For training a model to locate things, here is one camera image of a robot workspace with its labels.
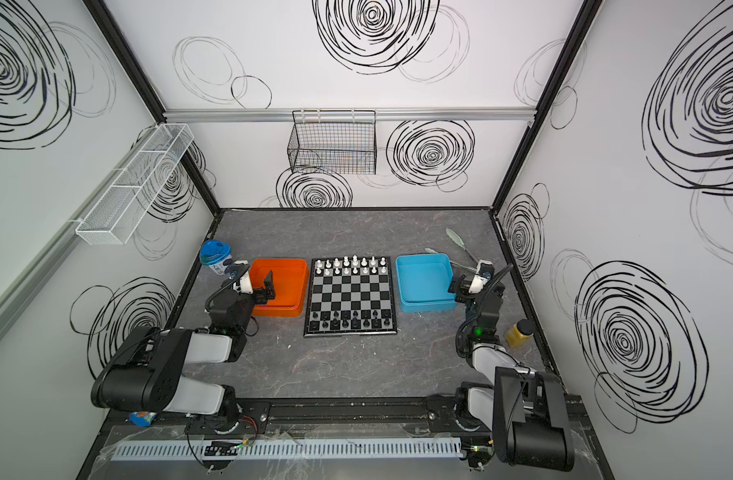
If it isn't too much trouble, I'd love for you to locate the candy packet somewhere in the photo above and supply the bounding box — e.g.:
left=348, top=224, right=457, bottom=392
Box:
left=128, top=411, right=158, bottom=428

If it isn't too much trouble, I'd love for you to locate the chess board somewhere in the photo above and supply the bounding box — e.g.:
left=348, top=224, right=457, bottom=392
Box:
left=304, top=255, right=398, bottom=338

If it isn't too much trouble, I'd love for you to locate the blue lidded cup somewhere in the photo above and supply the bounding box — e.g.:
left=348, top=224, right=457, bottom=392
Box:
left=198, top=240, right=232, bottom=275

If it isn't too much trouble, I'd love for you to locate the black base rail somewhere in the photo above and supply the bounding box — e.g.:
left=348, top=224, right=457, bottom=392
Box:
left=104, top=395, right=590, bottom=428

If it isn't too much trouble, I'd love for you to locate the white wire shelf basket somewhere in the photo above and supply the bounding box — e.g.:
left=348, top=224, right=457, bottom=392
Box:
left=76, top=124, right=194, bottom=245

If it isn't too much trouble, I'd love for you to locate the yellow bottle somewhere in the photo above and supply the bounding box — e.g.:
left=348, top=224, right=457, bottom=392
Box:
left=505, top=318, right=536, bottom=348

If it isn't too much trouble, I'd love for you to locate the black wire basket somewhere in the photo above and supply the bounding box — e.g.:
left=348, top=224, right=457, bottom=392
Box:
left=286, top=109, right=378, bottom=175

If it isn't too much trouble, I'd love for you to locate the white cable duct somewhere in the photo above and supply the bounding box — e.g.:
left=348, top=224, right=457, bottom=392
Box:
left=110, top=437, right=464, bottom=462

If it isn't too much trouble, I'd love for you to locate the blue tray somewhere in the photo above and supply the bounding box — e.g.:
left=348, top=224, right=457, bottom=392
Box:
left=396, top=253, right=458, bottom=313

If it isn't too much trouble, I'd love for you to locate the orange tray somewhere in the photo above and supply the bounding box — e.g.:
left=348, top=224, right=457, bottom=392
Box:
left=250, top=258, right=310, bottom=318

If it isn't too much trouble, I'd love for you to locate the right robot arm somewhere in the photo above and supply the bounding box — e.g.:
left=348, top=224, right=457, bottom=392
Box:
left=449, top=260, right=575, bottom=472

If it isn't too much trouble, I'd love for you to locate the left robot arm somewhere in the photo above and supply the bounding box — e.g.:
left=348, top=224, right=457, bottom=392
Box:
left=90, top=261, right=276, bottom=430

